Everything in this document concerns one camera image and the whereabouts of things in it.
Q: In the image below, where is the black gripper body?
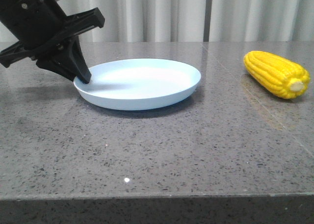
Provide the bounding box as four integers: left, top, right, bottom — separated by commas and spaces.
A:
0, 0, 105, 67

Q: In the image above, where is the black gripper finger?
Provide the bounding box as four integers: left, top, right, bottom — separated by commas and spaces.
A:
36, 54, 78, 81
64, 36, 92, 84

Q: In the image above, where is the light blue round plate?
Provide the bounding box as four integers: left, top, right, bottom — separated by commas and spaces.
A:
73, 58, 201, 111

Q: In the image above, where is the yellow corn cob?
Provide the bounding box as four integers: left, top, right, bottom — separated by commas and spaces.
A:
243, 50, 311, 99

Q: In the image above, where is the white pleated curtain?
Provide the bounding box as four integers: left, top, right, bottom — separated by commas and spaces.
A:
0, 0, 314, 43

